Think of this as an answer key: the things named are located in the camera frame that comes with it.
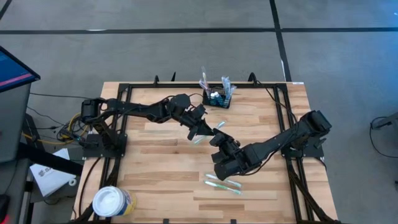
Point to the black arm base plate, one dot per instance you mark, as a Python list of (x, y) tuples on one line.
[(93, 152), (311, 152)]

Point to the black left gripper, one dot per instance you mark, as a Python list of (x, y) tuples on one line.
[(191, 124)]

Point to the black support beam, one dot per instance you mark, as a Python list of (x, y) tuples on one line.
[(46, 158)]

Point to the blue toothbrush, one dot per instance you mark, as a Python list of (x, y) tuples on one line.
[(233, 90), (230, 88), (223, 82), (226, 81)]

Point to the white paper booklet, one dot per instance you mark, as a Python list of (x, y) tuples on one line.
[(49, 177)]

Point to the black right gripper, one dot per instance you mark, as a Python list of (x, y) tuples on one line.
[(231, 165)]

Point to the small white tape roll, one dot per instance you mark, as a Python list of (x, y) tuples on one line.
[(69, 181)]

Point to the grey stand foot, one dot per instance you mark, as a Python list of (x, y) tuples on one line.
[(385, 123)]

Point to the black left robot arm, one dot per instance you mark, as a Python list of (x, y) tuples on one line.
[(133, 109)]

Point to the grey metal cabinet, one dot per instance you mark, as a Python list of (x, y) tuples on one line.
[(12, 124)]

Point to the large black monitor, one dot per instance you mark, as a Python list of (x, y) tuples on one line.
[(12, 71)]

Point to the teal mouthwash bottle white cap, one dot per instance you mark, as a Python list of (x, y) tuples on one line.
[(212, 95), (217, 94)]

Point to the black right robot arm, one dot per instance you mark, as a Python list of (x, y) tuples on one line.
[(280, 141)]

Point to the white lidded yellow wipes canister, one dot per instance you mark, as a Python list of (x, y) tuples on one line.
[(109, 200)]

